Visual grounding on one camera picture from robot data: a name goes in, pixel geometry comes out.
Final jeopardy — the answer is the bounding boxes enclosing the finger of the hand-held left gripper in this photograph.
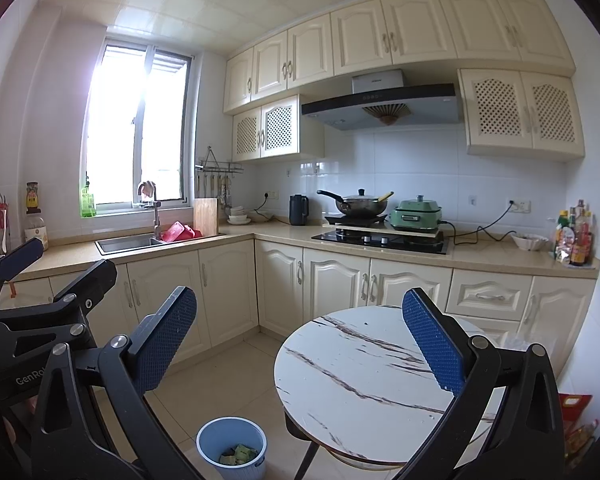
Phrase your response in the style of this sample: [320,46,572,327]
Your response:
[0,259,118,356]
[0,237,46,311]

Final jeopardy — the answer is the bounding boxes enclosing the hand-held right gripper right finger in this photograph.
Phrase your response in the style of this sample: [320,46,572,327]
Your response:
[392,287,566,480]

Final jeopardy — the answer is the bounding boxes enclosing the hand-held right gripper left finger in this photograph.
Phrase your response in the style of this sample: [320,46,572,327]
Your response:
[30,286,199,480]

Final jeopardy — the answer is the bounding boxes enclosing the blue trash bin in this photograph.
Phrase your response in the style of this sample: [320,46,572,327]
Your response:
[196,416,268,480]

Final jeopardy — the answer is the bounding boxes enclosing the yellow-green snack packet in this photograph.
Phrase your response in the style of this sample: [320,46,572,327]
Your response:
[220,442,259,466]

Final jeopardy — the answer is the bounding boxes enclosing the glass jar with label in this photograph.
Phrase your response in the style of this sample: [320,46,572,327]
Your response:
[25,212,49,251]

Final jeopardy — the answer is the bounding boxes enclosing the steel sink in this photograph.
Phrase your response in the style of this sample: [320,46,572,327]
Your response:
[95,232,226,256]

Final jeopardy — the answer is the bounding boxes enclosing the yellow-label sauce bottle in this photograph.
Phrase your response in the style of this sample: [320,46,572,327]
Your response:
[25,181,42,215]

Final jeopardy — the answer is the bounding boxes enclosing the round marble-pattern table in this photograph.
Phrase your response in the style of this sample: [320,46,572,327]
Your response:
[273,304,511,480]

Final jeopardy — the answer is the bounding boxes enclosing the metal faucet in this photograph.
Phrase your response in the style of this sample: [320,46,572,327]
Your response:
[137,181,163,241]

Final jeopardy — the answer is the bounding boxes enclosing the pink dish rack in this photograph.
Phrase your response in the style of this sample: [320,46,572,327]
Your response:
[161,220,203,243]

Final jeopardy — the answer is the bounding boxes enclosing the black gas stove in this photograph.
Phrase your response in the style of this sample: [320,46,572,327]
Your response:
[311,230,451,256]

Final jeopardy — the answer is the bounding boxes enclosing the cream lower kitchen cabinets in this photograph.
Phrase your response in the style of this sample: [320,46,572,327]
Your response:
[5,220,600,386]

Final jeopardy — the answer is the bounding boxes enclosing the wooden cutting board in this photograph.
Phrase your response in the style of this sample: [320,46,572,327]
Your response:
[193,197,218,237]

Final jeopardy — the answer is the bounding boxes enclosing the green electric cooker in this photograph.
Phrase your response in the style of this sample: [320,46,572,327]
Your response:
[390,195,443,233]

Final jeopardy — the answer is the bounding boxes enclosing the white scalloped bowl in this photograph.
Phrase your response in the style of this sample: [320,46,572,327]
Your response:
[511,232,551,252]

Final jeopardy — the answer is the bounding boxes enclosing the red box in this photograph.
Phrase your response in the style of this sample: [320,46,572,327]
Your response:
[560,392,593,431]

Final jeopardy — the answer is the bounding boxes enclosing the wok with lid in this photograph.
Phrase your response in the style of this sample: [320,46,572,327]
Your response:
[316,188,395,218]

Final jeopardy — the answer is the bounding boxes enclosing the kitchen window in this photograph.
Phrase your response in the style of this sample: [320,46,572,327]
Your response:
[82,42,191,211]

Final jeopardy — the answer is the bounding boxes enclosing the cluster of condiment bottles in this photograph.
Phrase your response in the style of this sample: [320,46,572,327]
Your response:
[552,200,596,267]

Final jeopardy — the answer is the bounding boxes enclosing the cooking oil bottle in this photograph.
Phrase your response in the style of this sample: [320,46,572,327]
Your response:
[565,420,600,471]

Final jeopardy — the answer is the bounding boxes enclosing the black electric kettle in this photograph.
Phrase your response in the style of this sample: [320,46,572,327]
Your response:
[288,194,311,226]

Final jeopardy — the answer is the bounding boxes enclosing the small cream lattice cabinet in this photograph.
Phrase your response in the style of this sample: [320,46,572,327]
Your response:
[231,94,326,163]

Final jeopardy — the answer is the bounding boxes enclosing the range hood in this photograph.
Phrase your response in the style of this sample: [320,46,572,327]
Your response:
[301,69,463,132]

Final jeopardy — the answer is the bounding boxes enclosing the wide cream lattice cabinet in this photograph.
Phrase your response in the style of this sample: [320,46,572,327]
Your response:
[457,68,586,163]

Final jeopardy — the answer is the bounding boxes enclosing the cream solid upper cabinets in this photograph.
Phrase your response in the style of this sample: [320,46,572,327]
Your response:
[222,0,576,115]

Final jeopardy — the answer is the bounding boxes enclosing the black cooker cable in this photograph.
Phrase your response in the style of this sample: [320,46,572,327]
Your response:
[439,204,516,248]

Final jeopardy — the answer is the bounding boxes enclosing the wall utensil rack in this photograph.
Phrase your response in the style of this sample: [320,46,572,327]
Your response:
[196,146,245,211]

